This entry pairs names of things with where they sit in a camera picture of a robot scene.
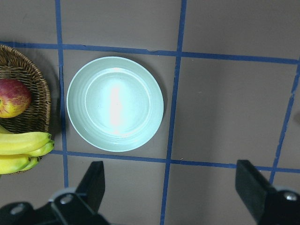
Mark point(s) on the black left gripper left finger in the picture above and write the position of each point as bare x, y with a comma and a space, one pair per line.
80, 207

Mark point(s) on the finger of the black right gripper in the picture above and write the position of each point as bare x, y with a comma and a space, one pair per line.
296, 117

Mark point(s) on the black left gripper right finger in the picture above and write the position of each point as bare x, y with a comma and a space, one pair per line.
267, 204

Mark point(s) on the light green plate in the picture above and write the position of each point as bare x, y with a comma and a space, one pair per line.
115, 104

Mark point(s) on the yellow banana bunch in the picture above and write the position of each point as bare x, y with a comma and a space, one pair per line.
23, 151

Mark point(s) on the red yellow apple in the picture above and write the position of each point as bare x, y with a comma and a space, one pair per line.
15, 98

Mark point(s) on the brown wicker basket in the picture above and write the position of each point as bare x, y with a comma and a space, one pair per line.
36, 118

